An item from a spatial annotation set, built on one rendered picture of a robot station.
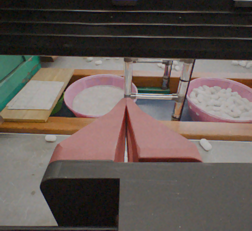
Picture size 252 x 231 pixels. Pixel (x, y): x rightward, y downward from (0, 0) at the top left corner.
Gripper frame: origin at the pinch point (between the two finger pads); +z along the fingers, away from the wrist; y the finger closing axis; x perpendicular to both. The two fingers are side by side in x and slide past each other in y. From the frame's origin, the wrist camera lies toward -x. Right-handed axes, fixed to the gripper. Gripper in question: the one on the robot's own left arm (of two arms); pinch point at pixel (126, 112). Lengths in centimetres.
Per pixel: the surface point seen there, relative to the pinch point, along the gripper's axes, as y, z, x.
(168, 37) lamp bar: -5.3, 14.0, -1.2
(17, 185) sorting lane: 24.7, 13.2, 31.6
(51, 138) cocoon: 20.7, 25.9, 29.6
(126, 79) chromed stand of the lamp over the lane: -0.1, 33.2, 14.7
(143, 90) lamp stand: -8, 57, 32
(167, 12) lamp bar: -5.2, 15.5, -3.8
